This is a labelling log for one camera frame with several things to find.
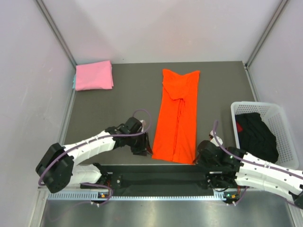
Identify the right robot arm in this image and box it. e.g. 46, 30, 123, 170
194, 140, 303, 209

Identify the grey slotted cable duct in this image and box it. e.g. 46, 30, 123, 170
47, 191, 237, 201

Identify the folded teal t shirt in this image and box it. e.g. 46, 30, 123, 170
72, 74, 76, 90

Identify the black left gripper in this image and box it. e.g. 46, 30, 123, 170
126, 131, 152, 156

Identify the orange t shirt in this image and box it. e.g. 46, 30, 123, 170
152, 69, 200, 165

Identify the folded pink t shirt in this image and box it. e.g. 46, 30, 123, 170
73, 61, 114, 91

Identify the right aluminium frame post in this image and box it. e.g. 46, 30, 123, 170
244, 0, 290, 69

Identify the white plastic laundry basket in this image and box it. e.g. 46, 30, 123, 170
231, 101, 299, 170

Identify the left aluminium frame post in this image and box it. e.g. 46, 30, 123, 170
34, 0, 76, 68

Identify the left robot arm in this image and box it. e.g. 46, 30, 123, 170
36, 117, 152, 193

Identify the black t shirt in basket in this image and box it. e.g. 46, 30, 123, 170
235, 113, 279, 163

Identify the red t shirt in basket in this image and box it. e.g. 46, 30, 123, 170
236, 122, 243, 133

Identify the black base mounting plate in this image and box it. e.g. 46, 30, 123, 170
94, 163, 238, 190

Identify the aluminium frame post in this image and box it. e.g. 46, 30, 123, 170
244, 0, 290, 69
34, 0, 76, 68

